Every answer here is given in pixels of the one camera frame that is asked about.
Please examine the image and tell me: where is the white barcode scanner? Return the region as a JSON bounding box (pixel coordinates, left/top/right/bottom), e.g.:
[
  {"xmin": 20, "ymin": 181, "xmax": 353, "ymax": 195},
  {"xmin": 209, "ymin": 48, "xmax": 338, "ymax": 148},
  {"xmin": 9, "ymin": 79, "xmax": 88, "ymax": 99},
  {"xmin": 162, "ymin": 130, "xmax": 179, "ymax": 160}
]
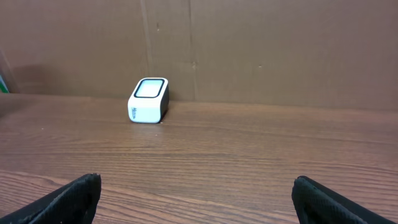
[{"xmin": 127, "ymin": 77, "xmax": 170, "ymax": 123}]

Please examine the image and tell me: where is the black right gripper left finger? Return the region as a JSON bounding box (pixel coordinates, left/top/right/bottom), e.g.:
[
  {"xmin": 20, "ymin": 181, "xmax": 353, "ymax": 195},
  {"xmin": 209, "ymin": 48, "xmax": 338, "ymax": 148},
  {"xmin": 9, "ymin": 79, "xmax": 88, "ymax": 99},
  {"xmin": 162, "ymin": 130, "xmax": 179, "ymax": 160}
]
[{"xmin": 1, "ymin": 174, "xmax": 101, "ymax": 224}]

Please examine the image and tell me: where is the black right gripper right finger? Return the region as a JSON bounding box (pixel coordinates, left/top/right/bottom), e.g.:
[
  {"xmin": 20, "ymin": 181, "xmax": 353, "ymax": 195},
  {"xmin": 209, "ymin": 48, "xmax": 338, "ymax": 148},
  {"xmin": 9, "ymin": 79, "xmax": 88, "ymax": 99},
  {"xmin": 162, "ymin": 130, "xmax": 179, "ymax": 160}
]
[{"xmin": 292, "ymin": 175, "xmax": 395, "ymax": 224}]

